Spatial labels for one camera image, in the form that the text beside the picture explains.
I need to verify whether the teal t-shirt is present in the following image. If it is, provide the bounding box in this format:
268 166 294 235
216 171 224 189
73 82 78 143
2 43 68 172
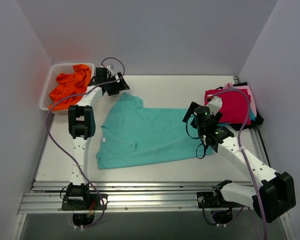
96 93 203 170
249 109 256 121

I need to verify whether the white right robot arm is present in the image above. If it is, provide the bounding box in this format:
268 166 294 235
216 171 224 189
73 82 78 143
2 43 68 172
182 100 296 223

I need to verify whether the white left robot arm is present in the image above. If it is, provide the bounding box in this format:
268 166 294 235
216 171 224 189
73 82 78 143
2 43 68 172
66 64 130 210

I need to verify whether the orange t-shirt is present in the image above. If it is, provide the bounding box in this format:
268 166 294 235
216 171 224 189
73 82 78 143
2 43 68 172
48 64 92 110

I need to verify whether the magenta folded t-shirt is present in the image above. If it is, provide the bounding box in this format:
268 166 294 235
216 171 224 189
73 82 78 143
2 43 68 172
204 89 250 125

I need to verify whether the white plastic basket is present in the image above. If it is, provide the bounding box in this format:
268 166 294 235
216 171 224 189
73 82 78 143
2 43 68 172
39 62 95 114

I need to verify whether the teal folded t-shirt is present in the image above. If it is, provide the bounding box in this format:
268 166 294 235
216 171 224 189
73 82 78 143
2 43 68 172
249 109 256 121

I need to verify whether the pink folded t-shirt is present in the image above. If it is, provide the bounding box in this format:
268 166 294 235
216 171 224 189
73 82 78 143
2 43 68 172
223 82 257 116

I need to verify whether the black folded t-shirt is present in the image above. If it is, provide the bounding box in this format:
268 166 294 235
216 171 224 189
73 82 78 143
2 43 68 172
216 86 264 131

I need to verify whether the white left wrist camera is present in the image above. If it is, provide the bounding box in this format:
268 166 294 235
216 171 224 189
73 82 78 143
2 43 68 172
106 64 115 77

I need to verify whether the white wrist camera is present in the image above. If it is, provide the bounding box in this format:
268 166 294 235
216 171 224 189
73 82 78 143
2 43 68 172
106 64 115 77
205 96 223 116

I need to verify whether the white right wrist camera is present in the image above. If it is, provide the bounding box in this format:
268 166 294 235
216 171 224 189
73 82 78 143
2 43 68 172
205 96 223 116

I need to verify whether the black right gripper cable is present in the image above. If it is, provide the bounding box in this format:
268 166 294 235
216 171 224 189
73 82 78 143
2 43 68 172
185 117 208 160

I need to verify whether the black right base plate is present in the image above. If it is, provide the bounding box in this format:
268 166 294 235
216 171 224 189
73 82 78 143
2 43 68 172
196 190 241 209

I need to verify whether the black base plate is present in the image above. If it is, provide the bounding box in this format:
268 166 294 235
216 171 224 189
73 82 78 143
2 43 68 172
196 190 241 209
61 194 108 211

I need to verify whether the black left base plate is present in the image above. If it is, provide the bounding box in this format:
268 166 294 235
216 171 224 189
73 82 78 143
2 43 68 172
61 194 108 211

